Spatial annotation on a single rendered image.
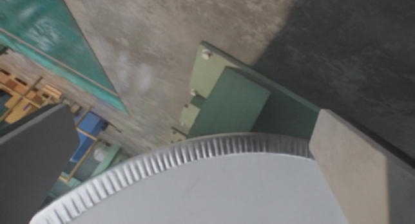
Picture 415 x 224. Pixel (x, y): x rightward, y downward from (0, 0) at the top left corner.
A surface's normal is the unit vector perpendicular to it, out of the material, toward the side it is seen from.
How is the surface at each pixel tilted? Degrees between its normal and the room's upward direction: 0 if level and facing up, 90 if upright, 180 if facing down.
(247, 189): 90
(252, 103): 90
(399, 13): 0
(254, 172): 90
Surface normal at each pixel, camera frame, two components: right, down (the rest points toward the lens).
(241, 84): 0.18, -0.32
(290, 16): -0.46, 0.81
